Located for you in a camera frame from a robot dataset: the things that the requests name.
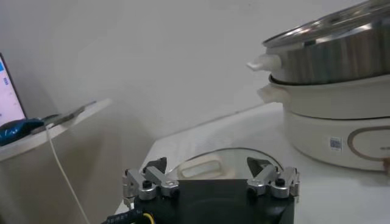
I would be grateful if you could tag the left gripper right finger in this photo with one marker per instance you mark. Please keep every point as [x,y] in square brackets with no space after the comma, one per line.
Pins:
[266,179]

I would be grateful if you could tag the perforated steel steamer basket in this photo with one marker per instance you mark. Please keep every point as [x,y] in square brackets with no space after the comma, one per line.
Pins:
[329,61]

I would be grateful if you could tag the blue computer mouse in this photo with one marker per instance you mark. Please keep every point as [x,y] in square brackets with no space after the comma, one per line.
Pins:
[18,131]

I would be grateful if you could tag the round glass pot lid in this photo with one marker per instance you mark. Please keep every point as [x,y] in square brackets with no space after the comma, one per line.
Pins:
[231,161]

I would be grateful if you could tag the white side table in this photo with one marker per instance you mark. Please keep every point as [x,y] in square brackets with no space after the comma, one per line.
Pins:
[36,170]

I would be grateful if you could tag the cream electric cooking pot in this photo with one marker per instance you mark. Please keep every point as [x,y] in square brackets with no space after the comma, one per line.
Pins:
[317,137]

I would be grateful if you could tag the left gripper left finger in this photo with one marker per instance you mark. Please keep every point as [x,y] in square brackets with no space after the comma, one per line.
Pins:
[152,181]

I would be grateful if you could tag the black smartphone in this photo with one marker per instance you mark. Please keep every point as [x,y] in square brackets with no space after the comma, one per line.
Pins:
[61,120]

